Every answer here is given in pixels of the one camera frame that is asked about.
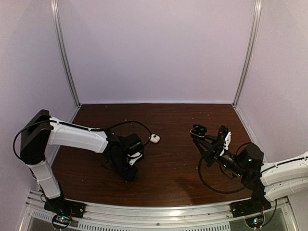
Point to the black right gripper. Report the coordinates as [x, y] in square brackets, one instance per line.
[212, 154]

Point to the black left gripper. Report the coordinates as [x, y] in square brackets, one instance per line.
[126, 176]

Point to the black earbud charging case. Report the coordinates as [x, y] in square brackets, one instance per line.
[198, 131]

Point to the white earbud charging case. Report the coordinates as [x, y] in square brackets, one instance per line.
[154, 138]

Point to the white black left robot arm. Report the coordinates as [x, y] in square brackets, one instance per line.
[43, 130]

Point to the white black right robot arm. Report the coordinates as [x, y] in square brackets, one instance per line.
[267, 181]

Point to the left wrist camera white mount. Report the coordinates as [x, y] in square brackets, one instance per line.
[132, 159]

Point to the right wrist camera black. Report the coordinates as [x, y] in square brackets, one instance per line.
[224, 134]

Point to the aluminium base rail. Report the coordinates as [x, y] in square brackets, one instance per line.
[101, 217]

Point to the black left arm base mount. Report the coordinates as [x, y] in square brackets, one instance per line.
[64, 210]

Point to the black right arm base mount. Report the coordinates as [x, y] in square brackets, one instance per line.
[252, 209]

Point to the right aluminium frame post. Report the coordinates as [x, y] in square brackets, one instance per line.
[250, 48]

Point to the aluminium frame post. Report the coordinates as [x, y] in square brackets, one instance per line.
[62, 50]
[250, 48]

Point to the left aluminium frame post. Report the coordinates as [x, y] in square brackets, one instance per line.
[62, 50]

